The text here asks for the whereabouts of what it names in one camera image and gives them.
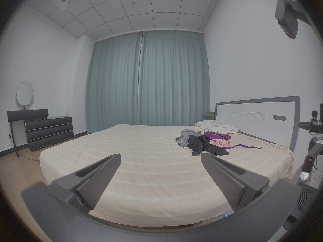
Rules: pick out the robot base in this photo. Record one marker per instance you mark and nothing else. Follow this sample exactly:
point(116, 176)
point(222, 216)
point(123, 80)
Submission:
point(304, 199)

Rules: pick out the black chest of drawers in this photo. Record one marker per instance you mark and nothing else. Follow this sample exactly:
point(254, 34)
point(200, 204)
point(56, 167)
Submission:
point(48, 133)

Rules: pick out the grey bedside table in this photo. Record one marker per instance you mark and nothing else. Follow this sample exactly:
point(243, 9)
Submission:
point(209, 115)

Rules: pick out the black T-shirt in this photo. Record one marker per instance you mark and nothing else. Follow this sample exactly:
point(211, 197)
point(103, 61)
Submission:
point(199, 145)

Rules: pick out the purple garment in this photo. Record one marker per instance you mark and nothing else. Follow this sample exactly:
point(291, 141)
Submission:
point(214, 136)

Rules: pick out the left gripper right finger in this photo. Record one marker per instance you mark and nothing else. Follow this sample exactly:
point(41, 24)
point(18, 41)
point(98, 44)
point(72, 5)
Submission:
point(234, 185)

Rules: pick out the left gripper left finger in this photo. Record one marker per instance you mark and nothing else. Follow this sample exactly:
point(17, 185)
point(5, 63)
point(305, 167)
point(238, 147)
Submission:
point(90, 185)

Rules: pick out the round white-framed mirror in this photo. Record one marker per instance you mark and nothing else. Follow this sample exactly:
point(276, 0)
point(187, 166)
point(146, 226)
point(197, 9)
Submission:
point(24, 93)

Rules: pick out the bed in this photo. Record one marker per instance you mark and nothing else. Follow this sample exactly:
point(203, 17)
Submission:
point(151, 160)

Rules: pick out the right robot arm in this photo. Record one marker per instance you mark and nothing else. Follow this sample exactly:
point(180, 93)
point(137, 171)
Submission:
point(314, 151)

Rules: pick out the blue-green curtain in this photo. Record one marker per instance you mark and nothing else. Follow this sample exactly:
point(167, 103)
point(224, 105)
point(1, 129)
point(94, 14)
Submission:
point(174, 79)
point(113, 84)

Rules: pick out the black dressing table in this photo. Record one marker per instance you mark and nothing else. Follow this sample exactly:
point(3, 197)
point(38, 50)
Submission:
point(27, 114)

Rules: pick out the grey garment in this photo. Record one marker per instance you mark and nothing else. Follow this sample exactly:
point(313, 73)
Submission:
point(184, 139)

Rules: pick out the pink garment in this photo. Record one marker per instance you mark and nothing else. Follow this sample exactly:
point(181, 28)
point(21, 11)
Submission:
point(220, 143)

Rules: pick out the white printed pillow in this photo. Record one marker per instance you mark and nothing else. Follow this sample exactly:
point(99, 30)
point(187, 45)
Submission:
point(218, 126)

